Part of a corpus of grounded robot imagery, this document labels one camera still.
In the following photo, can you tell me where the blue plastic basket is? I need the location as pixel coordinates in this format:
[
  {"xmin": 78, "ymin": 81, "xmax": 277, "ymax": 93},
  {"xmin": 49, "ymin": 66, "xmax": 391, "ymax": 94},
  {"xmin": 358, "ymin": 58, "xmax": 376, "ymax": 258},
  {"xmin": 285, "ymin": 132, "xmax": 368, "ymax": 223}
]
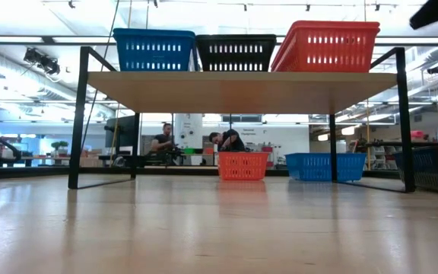
[
  {"xmin": 112, "ymin": 27, "xmax": 197, "ymax": 37},
  {"xmin": 113, "ymin": 33, "xmax": 197, "ymax": 72},
  {"xmin": 284, "ymin": 152, "xmax": 368, "ymax": 183}
]

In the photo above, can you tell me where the person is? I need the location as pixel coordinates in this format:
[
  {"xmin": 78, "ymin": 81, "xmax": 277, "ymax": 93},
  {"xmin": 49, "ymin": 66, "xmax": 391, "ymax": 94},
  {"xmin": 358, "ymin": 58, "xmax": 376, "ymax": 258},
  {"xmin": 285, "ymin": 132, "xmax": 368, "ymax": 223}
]
[
  {"xmin": 208, "ymin": 128, "xmax": 246, "ymax": 153},
  {"xmin": 150, "ymin": 122, "xmax": 177, "ymax": 154}
]

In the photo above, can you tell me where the red white tool rack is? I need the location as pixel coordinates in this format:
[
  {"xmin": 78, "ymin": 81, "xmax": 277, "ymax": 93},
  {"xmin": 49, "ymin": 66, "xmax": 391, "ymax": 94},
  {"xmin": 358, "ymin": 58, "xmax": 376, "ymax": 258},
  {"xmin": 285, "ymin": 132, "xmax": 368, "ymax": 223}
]
[{"xmin": 259, "ymin": 143, "xmax": 283, "ymax": 169}]

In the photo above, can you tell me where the black hanging cable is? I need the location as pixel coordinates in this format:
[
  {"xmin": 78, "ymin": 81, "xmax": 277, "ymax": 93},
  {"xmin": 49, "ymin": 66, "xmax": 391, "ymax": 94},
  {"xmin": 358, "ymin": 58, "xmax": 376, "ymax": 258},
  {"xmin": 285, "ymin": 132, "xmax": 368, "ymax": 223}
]
[{"xmin": 81, "ymin": 0, "xmax": 121, "ymax": 150}]

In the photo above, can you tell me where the black monitor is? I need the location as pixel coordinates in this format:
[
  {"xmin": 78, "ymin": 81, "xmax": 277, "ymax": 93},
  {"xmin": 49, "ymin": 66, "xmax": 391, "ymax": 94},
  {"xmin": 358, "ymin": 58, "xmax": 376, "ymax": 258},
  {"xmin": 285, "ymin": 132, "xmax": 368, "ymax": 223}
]
[{"xmin": 103, "ymin": 115, "xmax": 141, "ymax": 168}]

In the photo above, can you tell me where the cardboard box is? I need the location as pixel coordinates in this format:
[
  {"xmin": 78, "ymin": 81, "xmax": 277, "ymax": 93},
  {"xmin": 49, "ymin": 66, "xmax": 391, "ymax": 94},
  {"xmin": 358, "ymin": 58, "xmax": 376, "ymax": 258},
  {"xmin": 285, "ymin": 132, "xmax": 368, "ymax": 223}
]
[{"xmin": 78, "ymin": 148, "xmax": 104, "ymax": 168}]

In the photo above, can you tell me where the black frame wooden shelf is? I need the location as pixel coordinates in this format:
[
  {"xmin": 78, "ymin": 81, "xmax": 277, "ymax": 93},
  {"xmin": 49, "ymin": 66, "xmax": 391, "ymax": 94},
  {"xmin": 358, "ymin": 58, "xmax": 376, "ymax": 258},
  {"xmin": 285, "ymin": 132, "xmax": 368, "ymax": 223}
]
[{"xmin": 68, "ymin": 46, "xmax": 417, "ymax": 194}]

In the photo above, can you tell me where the potted green plant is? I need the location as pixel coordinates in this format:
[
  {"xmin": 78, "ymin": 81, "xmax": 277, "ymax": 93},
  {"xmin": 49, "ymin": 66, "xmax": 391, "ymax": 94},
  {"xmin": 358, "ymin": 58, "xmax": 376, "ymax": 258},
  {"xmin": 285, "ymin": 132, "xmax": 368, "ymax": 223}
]
[{"xmin": 50, "ymin": 140, "xmax": 70, "ymax": 158}]

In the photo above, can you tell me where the black overhead rail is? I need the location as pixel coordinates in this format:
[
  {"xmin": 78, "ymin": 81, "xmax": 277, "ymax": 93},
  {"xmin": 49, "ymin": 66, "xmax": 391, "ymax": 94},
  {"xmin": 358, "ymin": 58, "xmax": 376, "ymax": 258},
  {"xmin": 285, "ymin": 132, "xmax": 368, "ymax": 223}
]
[{"xmin": 0, "ymin": 35, "xmax": 438, "ymax": 47}]

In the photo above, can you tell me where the orange plastic basket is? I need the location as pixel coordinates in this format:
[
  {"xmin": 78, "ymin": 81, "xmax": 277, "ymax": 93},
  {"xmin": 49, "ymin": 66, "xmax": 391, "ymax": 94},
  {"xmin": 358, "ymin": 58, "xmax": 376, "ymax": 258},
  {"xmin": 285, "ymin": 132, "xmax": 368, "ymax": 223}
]
[
  {"xmin": 217, "ymin": 151, "xmax": 270, "ymax": 181},
  {"xmin": 270, "ymin": 27, "xmax": 379, "ymax": 74},
  {"xmin": 285, "ymin": 20, "xmax": 381, "ymax": 31}
]

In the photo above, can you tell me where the yellow pole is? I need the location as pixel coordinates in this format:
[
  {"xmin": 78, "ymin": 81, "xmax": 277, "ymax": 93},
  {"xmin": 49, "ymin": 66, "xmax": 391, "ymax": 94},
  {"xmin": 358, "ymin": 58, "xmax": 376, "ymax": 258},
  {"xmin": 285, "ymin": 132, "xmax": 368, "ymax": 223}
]
[{"xmin": 365, "ymin": 99, "xmax": 371, "ymax": 171}]

